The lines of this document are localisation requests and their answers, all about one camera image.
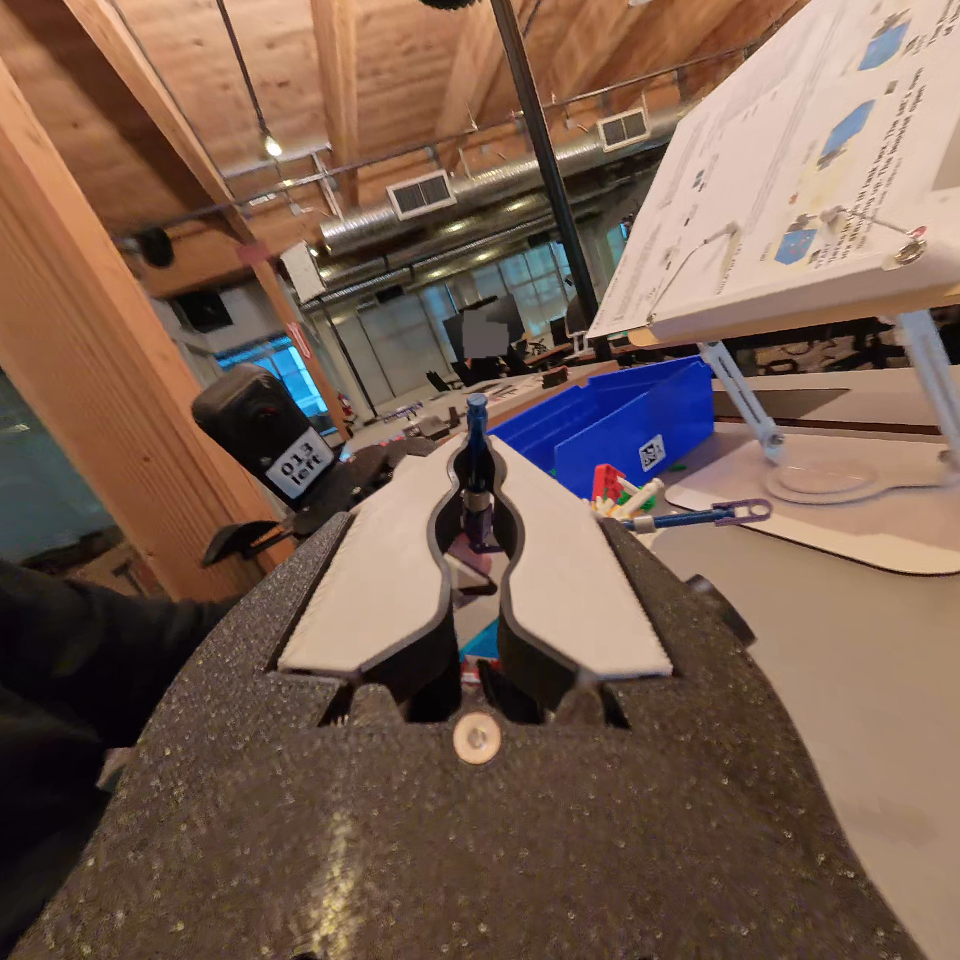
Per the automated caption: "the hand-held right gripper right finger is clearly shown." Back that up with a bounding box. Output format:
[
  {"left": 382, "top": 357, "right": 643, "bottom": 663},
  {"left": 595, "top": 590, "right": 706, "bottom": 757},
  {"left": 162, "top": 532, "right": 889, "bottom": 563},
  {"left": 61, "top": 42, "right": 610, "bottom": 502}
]
[{"left": 486, "top": 435, "right": 675, "bottom": 684}]

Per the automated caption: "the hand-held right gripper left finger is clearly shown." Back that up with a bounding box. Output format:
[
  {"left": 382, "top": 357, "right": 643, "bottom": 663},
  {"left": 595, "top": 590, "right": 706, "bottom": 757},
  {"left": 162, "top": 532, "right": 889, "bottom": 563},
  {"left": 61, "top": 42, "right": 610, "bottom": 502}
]
[{"left": 279, "top": 435, "right": 468, "bottom": 680}]

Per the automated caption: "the colourful construction toy model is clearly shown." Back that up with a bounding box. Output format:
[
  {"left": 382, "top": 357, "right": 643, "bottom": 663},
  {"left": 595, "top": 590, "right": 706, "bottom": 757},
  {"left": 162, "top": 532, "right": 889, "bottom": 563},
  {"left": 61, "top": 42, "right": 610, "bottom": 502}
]
[{"left": 450, "top": 462, "right": 775, "bottom": 686}]

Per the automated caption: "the blue parts bin with tag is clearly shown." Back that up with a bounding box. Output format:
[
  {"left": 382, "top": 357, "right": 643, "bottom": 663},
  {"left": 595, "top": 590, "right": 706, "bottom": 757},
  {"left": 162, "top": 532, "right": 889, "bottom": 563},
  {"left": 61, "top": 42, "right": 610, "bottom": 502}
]
[{"left": 486, "top": 355, "right": 717, "bottom": 501}]

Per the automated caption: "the blue toy rod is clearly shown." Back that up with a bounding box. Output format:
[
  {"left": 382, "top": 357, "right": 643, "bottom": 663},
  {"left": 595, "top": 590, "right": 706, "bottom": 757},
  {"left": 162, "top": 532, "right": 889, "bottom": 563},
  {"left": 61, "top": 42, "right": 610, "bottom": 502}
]
[{"left": 462, "top": 393, "right": 494, "bottom": 526}]

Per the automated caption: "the person's left forearm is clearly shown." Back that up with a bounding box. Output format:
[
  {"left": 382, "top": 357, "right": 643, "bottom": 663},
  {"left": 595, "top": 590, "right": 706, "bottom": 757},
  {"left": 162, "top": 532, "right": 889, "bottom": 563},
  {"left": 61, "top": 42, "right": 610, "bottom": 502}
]
[{"left": 0, "top": 558, "right": 243, "bottom": 753}]

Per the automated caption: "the wooden column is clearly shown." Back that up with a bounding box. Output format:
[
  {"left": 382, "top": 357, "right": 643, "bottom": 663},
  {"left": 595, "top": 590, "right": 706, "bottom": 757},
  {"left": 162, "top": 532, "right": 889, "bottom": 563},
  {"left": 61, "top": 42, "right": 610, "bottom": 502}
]
[{"left": 0, "top": 60, "right": 295, "bottom": 603}]

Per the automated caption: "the neighbouring grey table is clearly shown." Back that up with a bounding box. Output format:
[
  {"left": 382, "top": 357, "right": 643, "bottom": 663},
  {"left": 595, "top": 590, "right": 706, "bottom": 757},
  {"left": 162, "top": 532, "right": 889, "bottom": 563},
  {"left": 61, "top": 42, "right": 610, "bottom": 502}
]
[{"left": 351, "top": 358, "right": 603, "bottom": 453}]

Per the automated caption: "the black ceiling speaker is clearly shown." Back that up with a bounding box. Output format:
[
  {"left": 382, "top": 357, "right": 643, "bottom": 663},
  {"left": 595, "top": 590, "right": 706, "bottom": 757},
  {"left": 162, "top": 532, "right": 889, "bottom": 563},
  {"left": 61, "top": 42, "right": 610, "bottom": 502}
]
[{"left": 133, "top": 224, "right": 177, "bottom": 269}]

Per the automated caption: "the white air vent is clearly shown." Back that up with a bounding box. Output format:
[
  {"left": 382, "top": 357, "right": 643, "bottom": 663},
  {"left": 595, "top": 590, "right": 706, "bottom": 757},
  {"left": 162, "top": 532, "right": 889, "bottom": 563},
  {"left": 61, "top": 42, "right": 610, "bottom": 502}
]
[
  {"left": 595, "top": 106, "right": 651, "bottom": 153},
  {"left": 385, "top": 168, "right": 459, "bottom": 222}
]

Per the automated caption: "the white stand base board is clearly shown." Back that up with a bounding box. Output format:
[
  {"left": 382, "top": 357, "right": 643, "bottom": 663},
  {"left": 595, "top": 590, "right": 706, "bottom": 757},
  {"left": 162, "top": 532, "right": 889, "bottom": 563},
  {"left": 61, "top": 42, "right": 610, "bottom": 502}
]
[{"left": 663, "top": 433, "right": 960, "bottom": 576}]

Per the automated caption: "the black pole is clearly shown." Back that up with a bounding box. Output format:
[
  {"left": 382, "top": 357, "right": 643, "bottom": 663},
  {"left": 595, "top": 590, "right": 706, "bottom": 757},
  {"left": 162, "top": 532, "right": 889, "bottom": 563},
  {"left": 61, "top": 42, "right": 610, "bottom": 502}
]
[{"left": 489, "top": 0, "right": 614, "bottom": 363}]

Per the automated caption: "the instruction sheet board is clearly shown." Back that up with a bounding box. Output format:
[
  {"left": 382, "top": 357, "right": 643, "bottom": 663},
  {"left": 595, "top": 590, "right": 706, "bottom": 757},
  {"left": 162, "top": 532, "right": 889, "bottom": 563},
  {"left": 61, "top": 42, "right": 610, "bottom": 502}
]
[{"left": 585, "top": 0, "right": 960, "bottom": 349}]

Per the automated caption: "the black wall speaker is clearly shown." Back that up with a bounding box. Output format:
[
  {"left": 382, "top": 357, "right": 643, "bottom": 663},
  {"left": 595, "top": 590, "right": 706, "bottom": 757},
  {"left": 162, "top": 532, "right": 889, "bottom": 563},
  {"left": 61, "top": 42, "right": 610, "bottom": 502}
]
[{"left": 171, "top": 288, "right": 235, "bottom": 333}]

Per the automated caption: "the white wall sign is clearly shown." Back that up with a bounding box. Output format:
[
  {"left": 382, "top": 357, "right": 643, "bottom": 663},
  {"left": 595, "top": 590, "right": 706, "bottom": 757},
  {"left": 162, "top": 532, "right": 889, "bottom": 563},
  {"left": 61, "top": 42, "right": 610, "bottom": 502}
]
[{"left": 278, "top": 240, "right": 329, "bottom": 304}]

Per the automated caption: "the silver ventilation duct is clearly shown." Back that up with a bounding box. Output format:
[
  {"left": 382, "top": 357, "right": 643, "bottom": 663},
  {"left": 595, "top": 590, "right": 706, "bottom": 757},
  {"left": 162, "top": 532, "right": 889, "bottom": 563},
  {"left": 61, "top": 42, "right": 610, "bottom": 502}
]
[{"left": 317, "top": 103, "right": 693, "bottom": 258}]

